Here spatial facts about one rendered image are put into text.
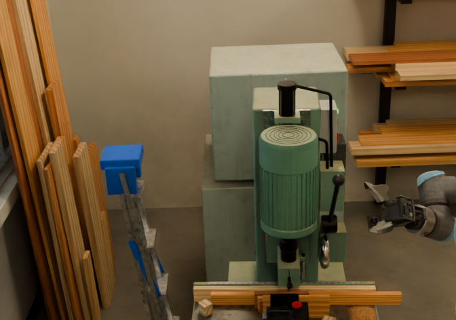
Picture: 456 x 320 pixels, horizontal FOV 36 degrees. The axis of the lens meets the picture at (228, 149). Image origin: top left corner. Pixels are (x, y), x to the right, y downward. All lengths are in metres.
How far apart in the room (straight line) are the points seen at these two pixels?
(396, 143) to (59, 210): 2.03
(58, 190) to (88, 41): 1.41
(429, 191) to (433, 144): 2.03
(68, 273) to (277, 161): 1.73
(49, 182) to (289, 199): 1.49
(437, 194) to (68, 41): 2.83
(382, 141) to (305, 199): 2.21
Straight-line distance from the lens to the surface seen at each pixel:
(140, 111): 4.58
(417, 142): 4.30
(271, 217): 2.12
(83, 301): 3.65
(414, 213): 2.15
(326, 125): 2.36
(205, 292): 2.37
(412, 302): 3.97
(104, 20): 4.44
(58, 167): 3.29
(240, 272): 2.70
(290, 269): 2.24
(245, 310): 2.34
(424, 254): 4.38
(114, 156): 2.85
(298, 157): 2.01
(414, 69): 4.11
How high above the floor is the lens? 2.31
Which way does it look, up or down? 24 degrees down
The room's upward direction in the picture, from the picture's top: 2 degrees counter-clockwise
